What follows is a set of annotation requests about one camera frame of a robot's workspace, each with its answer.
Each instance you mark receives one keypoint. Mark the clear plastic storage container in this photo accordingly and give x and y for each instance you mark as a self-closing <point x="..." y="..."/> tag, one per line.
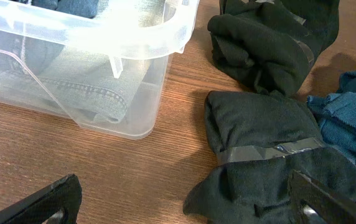
<point x="81" y="62"/>

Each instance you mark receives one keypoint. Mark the black taped garment bundle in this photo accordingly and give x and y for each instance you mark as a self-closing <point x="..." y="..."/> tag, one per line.
<point x="258" y="140"/>
<point x="272" y="45"/>

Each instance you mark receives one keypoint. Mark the dark blue jeans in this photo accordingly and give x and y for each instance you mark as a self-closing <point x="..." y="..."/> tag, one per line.
<point x="82" y="8"/>

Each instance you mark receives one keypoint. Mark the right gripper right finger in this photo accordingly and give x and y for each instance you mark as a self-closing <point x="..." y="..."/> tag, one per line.
<point x="313" y="202"/>

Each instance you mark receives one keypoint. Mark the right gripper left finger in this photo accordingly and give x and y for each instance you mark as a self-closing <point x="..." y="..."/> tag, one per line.
<point x="58" y="202"/>

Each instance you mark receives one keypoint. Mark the blue taped garment bundle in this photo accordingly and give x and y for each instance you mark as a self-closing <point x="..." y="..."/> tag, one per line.
<point x="336" y="116"/>

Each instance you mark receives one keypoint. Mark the light blue jeans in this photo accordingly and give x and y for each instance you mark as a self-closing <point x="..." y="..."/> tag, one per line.
<point x="87" y="84"/>

